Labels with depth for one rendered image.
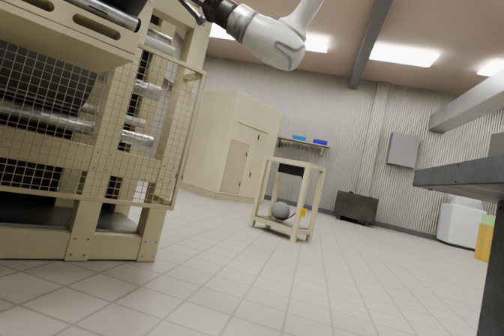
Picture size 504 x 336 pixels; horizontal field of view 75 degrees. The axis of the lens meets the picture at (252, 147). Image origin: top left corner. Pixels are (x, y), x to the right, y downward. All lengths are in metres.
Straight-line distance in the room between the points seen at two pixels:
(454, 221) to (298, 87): 4.86
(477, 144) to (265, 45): 9.02
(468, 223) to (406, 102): 3.15
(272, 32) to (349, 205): 7.24
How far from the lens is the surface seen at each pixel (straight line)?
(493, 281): 0.79
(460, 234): 8.73
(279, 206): 3.61
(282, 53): 0.86
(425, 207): 9.22
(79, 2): 1.03
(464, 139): 9.62
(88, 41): 0.98
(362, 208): 7.95
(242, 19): 0.89
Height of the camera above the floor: 0.55
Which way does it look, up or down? 5 degrees up
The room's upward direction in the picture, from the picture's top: 13 degrees clockwise
